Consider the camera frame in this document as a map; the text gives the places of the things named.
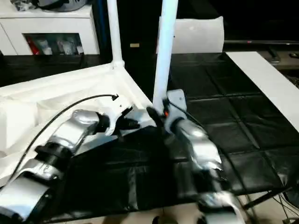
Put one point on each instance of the black flat device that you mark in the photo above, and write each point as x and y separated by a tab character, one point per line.
294	55

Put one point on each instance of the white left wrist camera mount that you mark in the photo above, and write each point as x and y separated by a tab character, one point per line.
117	112

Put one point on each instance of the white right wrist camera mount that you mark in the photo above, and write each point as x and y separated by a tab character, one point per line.
176	99

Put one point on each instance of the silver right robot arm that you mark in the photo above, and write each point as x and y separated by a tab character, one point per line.
198	144

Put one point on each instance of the grey clutter on cabinet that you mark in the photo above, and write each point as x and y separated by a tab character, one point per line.
51	4

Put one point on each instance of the red bottle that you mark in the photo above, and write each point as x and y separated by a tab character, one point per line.
32	46

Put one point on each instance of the white cushion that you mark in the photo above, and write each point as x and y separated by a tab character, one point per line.
201	35

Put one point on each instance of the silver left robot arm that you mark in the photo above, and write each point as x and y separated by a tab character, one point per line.
74	128

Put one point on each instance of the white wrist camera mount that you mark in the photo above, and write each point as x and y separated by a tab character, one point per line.
176	99
117	112

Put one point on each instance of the small tan label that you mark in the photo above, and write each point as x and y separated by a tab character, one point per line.
134	45

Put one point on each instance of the white plastic table leg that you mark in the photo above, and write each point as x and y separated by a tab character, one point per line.
166	46
114	32

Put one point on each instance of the black metal stand leg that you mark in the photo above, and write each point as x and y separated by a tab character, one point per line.
271	196

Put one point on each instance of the white cabinet with glass doors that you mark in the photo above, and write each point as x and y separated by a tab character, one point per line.
51	30

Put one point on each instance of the white plastic table top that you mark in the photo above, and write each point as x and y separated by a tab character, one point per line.
46	98

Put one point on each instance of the black work mat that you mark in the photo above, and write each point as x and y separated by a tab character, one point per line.
243	121

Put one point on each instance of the white flat board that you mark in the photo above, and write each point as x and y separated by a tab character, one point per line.
266	79

